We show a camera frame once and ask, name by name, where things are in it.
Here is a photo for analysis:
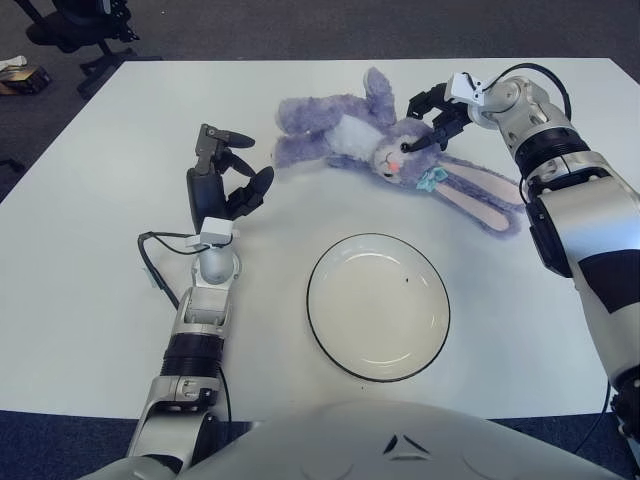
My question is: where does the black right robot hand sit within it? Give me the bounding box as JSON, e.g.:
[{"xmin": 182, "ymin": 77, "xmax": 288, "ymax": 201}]
[{"xmin": 399, "ymin": 82, "xmax": 474, "ymax": 154}]

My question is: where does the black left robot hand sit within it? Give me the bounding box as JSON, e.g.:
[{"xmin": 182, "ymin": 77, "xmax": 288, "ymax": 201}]
[{"xmin": 185, "ymin": 123, "xmax": 275, "ymax": 224}]

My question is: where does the purple plush rabbit doll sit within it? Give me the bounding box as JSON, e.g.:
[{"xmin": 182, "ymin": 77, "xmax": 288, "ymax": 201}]
[{"xmin": 272, "ymin": 67, "xmax": 526, "ymax": 241}]

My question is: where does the white plate with black rim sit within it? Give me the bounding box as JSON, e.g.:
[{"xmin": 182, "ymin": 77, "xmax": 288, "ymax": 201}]
[{"xmin": 306, "ymin": 233, "xmax": 451, "ymax": 384}]

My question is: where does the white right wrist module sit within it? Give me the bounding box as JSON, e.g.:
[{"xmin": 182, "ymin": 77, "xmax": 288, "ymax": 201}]
[{"xmin": 447, "ymin": 72, "xmax": 494, "ymax": 106}]

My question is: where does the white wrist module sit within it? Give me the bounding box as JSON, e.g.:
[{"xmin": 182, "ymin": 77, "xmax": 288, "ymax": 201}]
[
  {"xmin": 447, "ymin": 72, "xmax": 494, "ymax": 106},
  {"xmin": 185, "ymin": 217, "xmax": 241, "ymax": 250}
]

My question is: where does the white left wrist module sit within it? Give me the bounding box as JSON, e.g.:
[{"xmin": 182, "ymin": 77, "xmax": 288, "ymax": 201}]
[{"xmin": 185, "ymin": 217, "xmax": 241, "ymax": 250}]

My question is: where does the black office chair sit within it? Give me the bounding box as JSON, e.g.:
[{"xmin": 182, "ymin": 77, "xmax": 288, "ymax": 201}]
[{"xmin": 24, "ymin": 0, "xmax": 164, "ymax": 94}]

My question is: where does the brown cardboard box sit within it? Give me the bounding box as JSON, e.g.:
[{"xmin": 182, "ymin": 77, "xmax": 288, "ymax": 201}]
[{"xmin": 0, "ymin": 64, "xmax": 51, "ymax": 95}]

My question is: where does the grey robot torso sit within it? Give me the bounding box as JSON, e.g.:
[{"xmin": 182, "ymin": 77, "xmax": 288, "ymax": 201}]
[{"xmin": 182, "ymin": 399, "xmax": 621, "ymax": 480}]

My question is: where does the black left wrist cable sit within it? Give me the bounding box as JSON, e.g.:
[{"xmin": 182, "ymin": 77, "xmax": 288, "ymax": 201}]
[{"xmin": 138, "ymin": 230, "xmax": 201, "ymax": 309}]

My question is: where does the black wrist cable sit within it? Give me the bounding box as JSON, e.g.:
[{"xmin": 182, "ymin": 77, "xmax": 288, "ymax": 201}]
[
  {"xmin": 138, "ymin": 230, "xmax": 201, "ymax": 309},
  {"xmin": 492, "ymin": 62, "xmax": 571, "ymax": 121}
]

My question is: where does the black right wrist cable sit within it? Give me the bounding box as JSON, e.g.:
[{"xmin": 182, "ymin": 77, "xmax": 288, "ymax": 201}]
[{"xmin": 492, "ymin": 62, "xmax": 571, "ymax": 121}]

